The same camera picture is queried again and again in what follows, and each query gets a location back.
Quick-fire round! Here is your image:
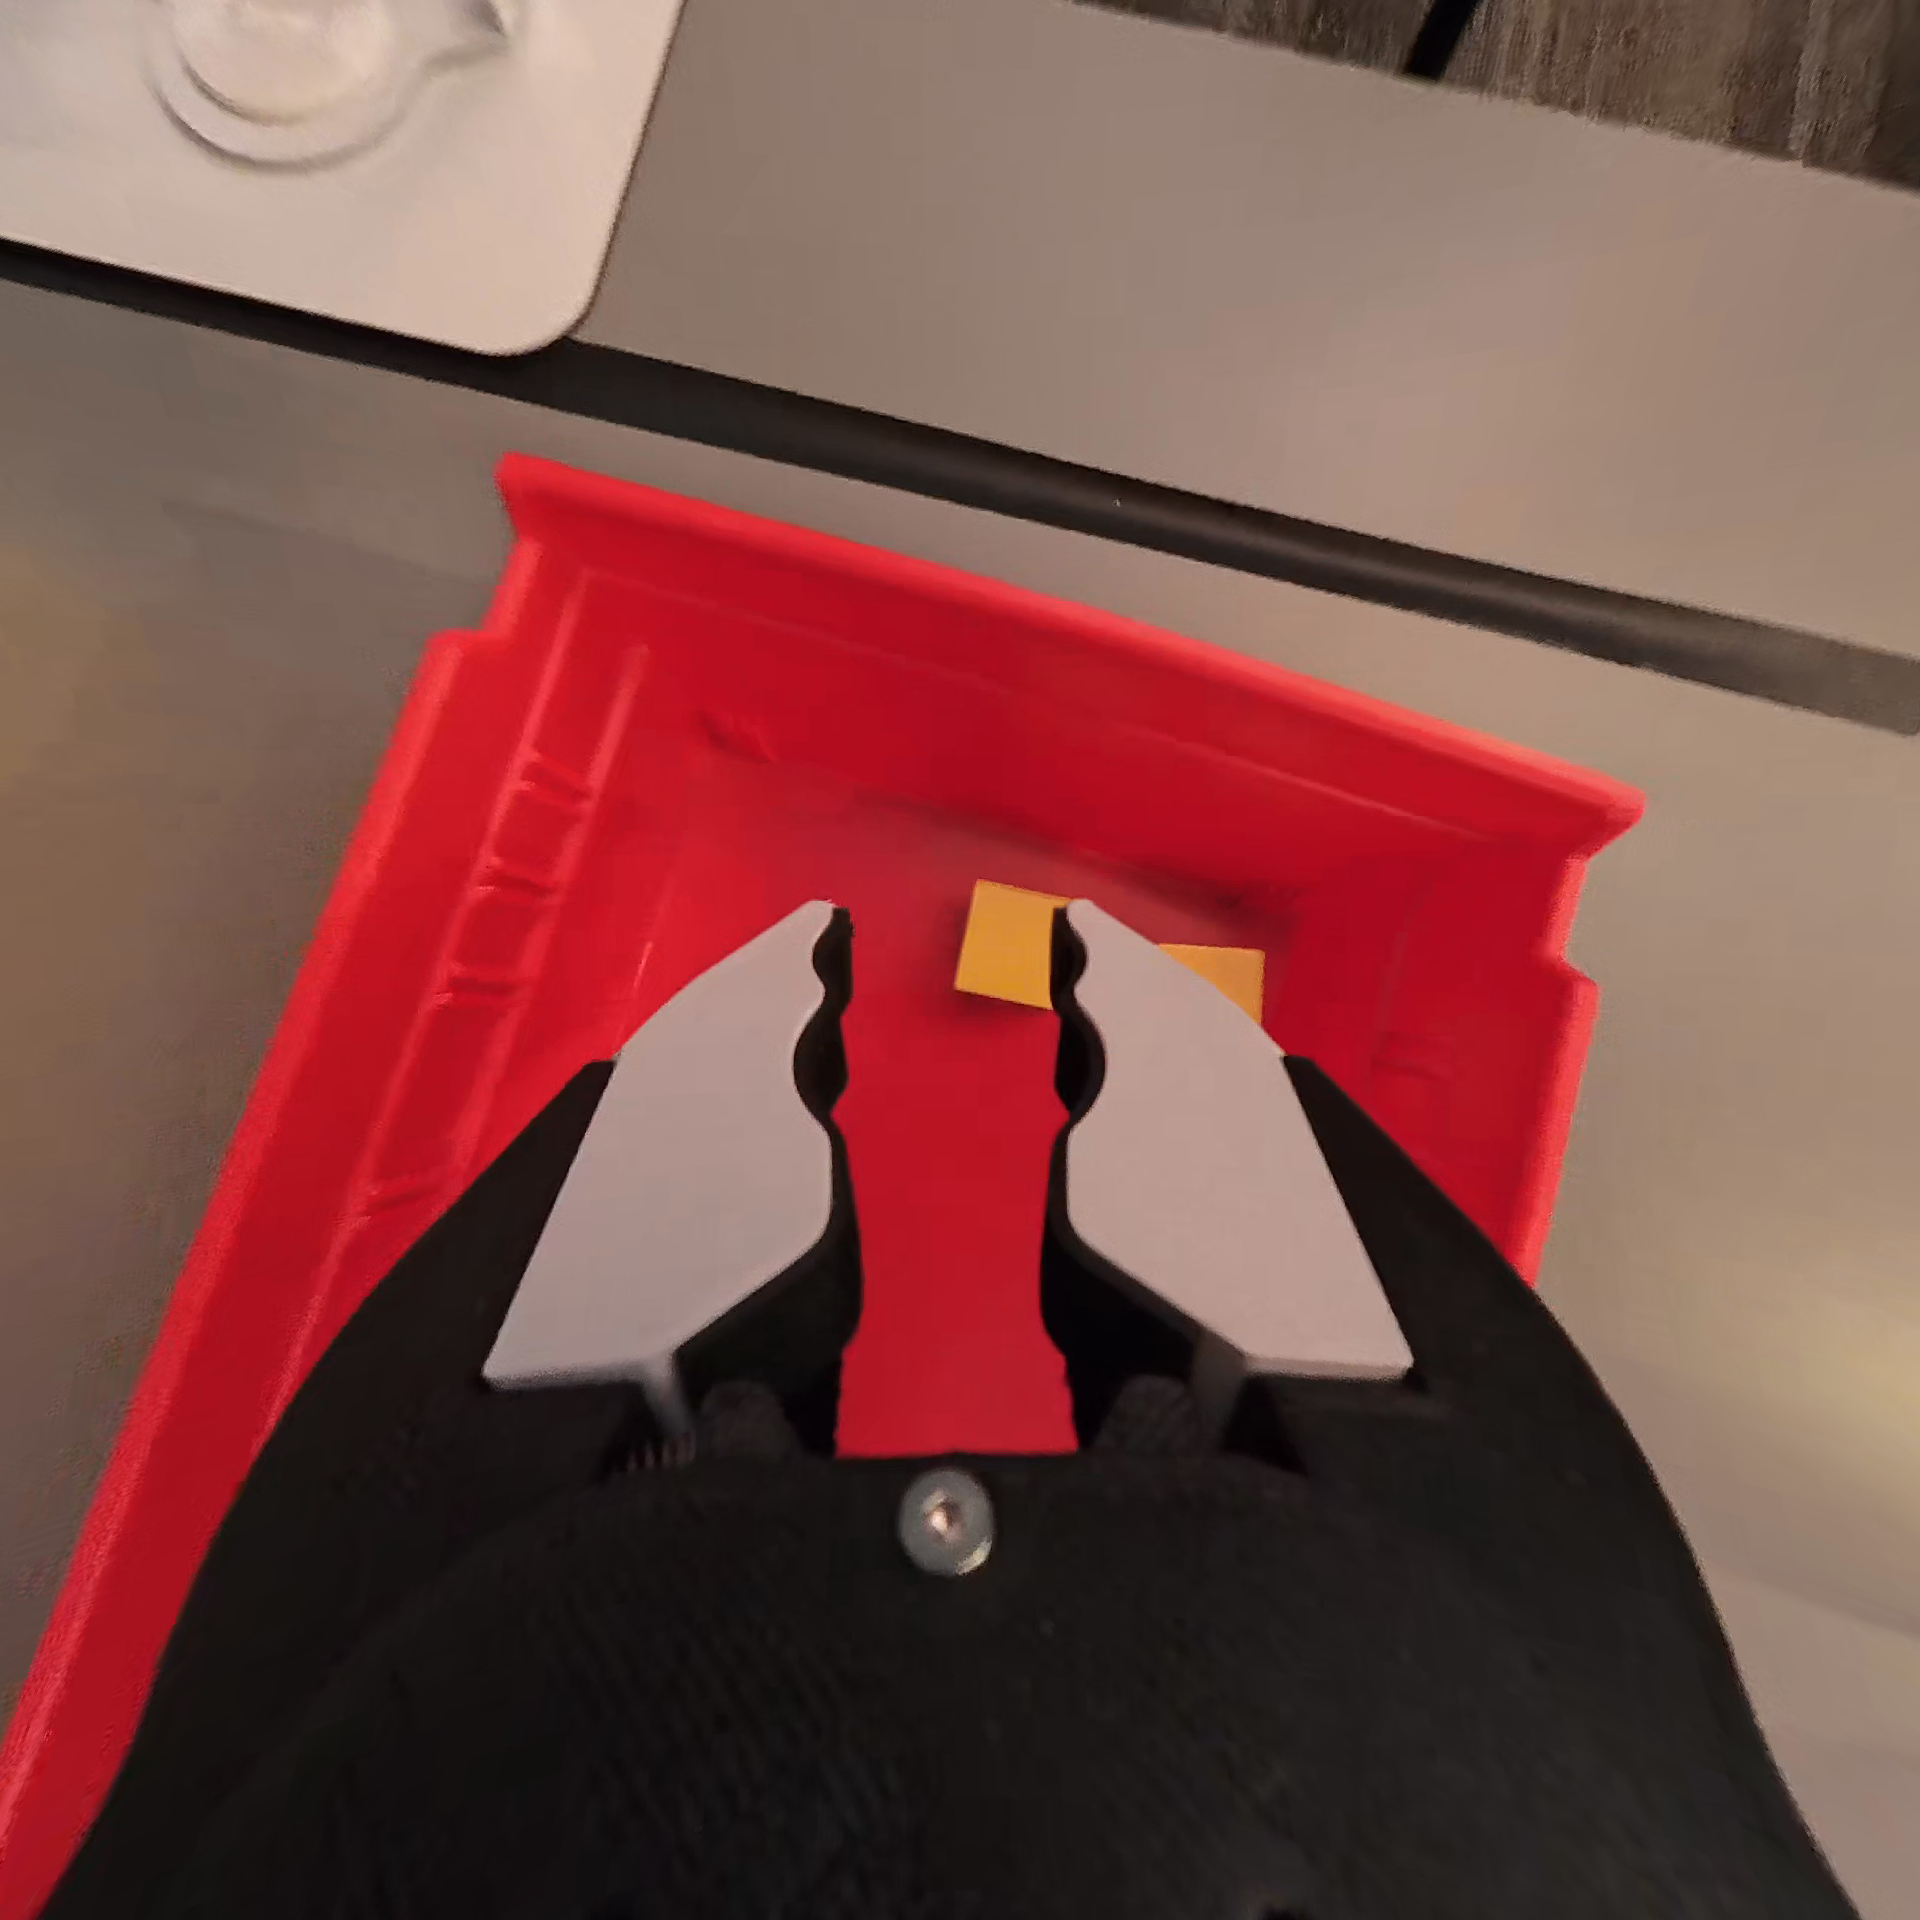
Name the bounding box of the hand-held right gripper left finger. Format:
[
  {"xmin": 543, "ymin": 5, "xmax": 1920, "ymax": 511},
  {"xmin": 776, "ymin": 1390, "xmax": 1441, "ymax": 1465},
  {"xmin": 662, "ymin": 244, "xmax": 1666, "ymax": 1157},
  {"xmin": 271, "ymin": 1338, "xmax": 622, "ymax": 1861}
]
[{"xmin": 480, "ymin": 901, "xmax": 864, "ymax": 1435}]

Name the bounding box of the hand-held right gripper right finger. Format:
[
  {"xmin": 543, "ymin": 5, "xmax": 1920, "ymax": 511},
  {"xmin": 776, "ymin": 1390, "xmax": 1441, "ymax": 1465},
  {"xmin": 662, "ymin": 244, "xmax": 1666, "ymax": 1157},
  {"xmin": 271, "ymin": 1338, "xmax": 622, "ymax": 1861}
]
[{"xmin": 1040, "ymin": 897, "xmax": 1418, "ymax": 1435}]

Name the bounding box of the orange wooden block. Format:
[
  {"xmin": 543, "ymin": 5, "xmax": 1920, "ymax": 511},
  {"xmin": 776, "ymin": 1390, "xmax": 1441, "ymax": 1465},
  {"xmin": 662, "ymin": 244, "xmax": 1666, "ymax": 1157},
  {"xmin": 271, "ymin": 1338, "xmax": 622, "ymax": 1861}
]
[{"xmin": 1155, "ymin": 943, "xmax": 1272, "ymax": 1043}]

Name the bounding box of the red plastic bin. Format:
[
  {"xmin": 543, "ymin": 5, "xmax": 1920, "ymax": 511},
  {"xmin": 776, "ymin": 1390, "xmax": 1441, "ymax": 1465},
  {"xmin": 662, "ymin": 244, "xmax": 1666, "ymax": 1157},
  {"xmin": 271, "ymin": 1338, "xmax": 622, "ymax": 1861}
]
[{"xmin": 0, "ymin": 457, "xmax": 1647, "ymax": 1920}]

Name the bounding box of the yellow wooden cube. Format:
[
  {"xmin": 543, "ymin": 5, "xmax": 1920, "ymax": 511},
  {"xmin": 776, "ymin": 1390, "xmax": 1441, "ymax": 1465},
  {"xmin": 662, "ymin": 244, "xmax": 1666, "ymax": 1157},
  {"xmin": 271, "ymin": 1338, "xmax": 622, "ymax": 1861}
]
[{"xmin": 955, "ymin": 884, "xmax": 1075, "ymax": 1007}]

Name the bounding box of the table edge rail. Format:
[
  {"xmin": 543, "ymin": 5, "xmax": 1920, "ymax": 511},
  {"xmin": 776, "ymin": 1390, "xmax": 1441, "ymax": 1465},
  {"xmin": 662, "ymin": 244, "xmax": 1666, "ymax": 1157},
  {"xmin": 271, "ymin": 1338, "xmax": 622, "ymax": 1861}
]
[{"xmin": 0, "ymin": 240, "xmax": 1920, "ymax": 740}]

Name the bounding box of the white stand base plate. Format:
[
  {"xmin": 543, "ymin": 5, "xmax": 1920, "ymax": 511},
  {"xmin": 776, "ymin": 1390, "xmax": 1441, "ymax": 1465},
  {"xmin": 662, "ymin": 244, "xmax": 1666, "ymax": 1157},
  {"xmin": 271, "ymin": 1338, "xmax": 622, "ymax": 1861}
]
[{"xmin": 0, "ymin": 0, "xmax": 686, "ymax": 357}]

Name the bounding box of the clear stand bracket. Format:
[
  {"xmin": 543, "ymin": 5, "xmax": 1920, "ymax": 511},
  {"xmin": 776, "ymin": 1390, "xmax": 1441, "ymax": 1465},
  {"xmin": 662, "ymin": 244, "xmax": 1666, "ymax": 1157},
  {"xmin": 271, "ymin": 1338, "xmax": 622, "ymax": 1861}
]
[{"xmin": 143, "ymin": 0, "xmax": 520, "ymax": 169}]

